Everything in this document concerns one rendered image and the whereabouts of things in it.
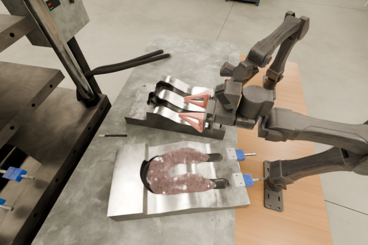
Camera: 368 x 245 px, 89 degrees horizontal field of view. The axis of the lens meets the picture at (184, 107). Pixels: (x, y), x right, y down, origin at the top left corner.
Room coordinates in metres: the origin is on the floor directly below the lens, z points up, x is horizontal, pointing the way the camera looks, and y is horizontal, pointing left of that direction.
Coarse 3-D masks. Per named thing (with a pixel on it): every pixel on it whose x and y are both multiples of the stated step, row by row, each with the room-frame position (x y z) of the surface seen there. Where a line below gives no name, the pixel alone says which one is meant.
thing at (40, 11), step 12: (24, 0) 0.70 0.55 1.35; (36, 0) 0.71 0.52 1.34; (36, 12) 0.69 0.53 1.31; (48, 12) 0.72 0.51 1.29; (48, 24) 0.70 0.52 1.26; (48, 36) 0.69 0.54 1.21; (60, 36) 0.72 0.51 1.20; (60, 48) 0.70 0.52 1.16; (60, 60) 0.70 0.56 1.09; (72, 60) 0.71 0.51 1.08; (72, 72) 0.70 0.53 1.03; (84, 84) 0.71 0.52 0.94; (84, 96) 0.69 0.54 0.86; (96, 96) 0.72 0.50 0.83
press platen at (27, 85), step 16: (0, 64) 0.74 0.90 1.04; (16, 64) 0.74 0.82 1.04; (0, 80) 0.62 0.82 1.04; (16, 80) 0.62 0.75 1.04; (32, 80) 0.62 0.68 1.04; (48, 80) 0.62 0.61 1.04; (0, 96) 0.53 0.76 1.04; (16, 96) 0.53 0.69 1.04; (32, 96) 0.53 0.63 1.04; (0, 112) 0.44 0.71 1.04; (16, 112) 0.44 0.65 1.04; (32, 112) 0.48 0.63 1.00; (0, 128) 0.37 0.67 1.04; (16, 128) 0.40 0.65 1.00; (0, 144) 0.32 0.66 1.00
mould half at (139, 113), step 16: (176, 80) 0.75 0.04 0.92; (144, 96) 0.69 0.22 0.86; (160, 96) 0.62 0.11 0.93; (176, 96) 0.65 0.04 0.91; (128, 112) 0.58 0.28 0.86; (144, 112) 0.58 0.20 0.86; (160, 112) 0.53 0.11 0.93; (160, 128) 0.52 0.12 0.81; (176, 128) 0.50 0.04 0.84; (192, 128) 0.49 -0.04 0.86; (224, 128) 0.47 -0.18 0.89
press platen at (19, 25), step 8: (0, 16) 0.70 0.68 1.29; (8, 16) 0.70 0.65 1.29; (16, 16) 0.70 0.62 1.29; (24, 16) 0.70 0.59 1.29; (0, 24) 0.64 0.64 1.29; (8, 24) 0.64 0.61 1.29; (16, 24) 0.65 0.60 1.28; (24, 24) 0.68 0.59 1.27; (0, 32) 0.59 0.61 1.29; (8, 32) 0.61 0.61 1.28; (16, 32) 0.63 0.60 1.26; (24, 32) 0.66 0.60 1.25; (0, 40) 0.57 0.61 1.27; (8, 40) 0.59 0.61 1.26; (16, 40) 0.61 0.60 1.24; (0, 48) 0.55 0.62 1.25
